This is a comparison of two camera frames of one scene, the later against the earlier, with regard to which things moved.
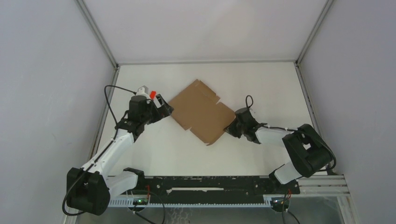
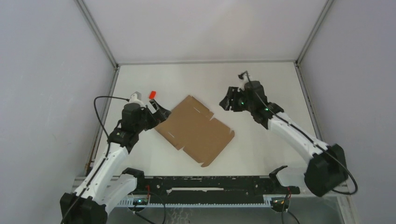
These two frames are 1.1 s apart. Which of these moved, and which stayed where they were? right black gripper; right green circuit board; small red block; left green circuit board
Moved: right black gripper
Stayed: right green circuit board; left green circuit board; small red block
